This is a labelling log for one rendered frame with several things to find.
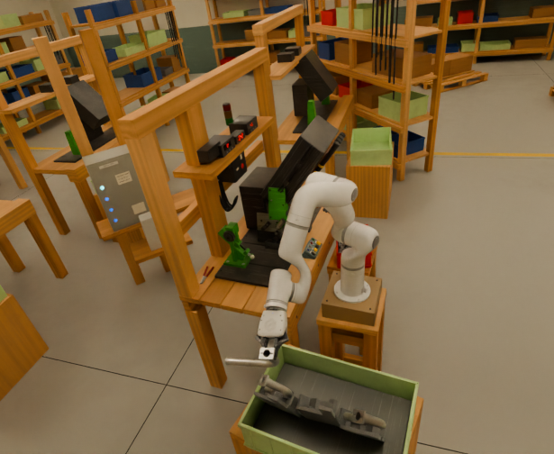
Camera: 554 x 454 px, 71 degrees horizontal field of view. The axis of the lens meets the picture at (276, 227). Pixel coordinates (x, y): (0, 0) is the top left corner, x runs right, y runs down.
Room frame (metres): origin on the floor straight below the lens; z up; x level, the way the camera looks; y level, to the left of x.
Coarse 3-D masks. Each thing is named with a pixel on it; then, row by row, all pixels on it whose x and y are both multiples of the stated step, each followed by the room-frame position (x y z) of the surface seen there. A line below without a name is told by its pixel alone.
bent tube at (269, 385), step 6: (264, 378) 0.90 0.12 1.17; (264, 384) 0.86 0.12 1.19; (270, 384) 0.87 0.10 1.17; (276, 384) 0.87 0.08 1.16; (264, 390) 1.00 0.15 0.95; (270, 390) 0.97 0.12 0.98; (276, 390) 0.86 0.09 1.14; (282, 390) 0.86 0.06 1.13; (288, 390) 0.87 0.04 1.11; (288, 396) 0.86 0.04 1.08
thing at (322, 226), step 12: (324, 216) 2.33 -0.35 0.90; (312, 228) 2.21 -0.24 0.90; (324, 228) 2.18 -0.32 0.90; (324, 240) 2.05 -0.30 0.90; (324, 252) 2.02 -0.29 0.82; (312, 264) 1.83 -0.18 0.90; (312, 276) 1.77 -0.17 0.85; (312, 288) 1.76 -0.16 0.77; (288, 312) 1.47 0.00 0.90; (300, 312) 1.56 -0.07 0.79; (288, 324) 1.43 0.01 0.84
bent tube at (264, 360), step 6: (264, 348) 0.92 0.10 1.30; (270, 348) 0.91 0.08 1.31; (264, 354) 0.91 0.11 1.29; (270, 354) 0.89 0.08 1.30; (228, 360) 1.01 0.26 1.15; (234, 360) 1.00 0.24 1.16; (240, 360) 1.00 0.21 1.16; (246, 360) 0.99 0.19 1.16; (252, 360) 0.98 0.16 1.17; (258, 360) 0.98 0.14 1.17; (264, 360) 0.97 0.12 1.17; (270, 360) 0.90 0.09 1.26; (276, 360) 0.91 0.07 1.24; (246, 366) 0.98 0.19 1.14; (252, 366) 0.97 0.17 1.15; (258, 366) 0.96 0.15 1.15; (264, 366) 0.95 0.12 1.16; (270, 366) 0.94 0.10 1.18; (276, 366) 0.93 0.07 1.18
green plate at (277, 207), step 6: (270, 192) 2.16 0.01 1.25; (276, 192) 2.15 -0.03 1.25; (282, 192) 2.13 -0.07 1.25; (270, 198) 2.15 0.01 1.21; (276, 198) 2.14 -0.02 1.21; (282, 198) 2.12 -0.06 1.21; (270, 204) 2.14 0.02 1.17; (276, 204) 2.13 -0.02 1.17; (282, 204) 2.11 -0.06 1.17; (270, 210) 2.14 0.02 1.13; (276, 210) 2.12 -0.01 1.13; (282, 210) 2.10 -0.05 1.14; (270, 216) 2.13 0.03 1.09; (276, 216) 2.11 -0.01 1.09; (282, 216) 2.09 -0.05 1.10
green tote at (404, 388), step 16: (288, 352) 1.19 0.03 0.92; (304, 352) 1.15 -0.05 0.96; (272, 368) 1.11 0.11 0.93; (320, 368) 1.12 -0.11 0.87; (336, 368) 1.08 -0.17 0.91; (352, 368) 1.05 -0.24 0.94; (368, 368) 1.02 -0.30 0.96; (368, 384) 1.01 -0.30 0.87; (384, 384) 0.98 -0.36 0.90; (400, 384) 0.95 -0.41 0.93; (416, 384) 0.92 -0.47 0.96; (256, 400) 0.97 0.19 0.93; (256, 416) 0.95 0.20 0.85; (256, 432) 0.82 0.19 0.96; (256, 448) 0.83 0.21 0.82; (272, 448) 0.79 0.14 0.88; (288, 448) 0.76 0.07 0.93; (304, 448) 0.73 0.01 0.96
